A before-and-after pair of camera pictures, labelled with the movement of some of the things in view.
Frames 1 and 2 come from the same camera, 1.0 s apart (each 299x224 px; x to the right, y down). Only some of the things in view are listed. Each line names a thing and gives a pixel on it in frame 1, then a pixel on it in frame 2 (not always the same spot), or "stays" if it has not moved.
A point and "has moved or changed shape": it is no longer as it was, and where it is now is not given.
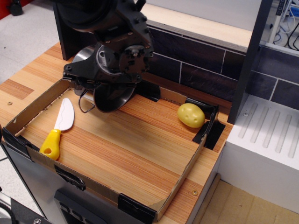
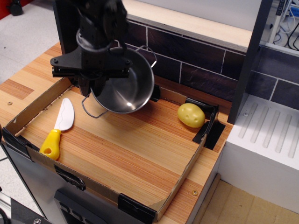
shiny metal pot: x=107 y=97 has moved or changed shape
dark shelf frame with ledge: x=210 y=48 stays
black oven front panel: x=81 y=206 stays
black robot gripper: x=114 y=62 -> x=92 y=66
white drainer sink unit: x=261 y=154 stays
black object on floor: x=16 y=8 stays
